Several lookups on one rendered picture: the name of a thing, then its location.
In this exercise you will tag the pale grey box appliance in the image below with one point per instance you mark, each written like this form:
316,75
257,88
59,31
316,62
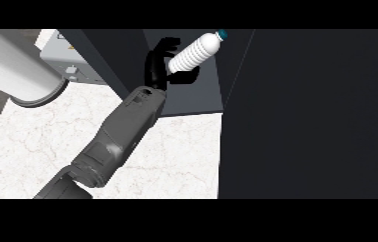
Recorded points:
63,57

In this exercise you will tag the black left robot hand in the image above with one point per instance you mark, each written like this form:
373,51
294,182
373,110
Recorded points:
156,69

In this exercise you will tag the white water bottle teal cap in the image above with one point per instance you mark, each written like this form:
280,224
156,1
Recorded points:
196,52

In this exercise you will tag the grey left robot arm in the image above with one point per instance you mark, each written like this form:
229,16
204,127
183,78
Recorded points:
125,126

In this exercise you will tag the dark grey cabinet door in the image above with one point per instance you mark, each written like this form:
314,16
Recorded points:
304,119

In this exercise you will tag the white cylindrical appliance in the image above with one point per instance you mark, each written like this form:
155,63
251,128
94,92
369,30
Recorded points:
22,69

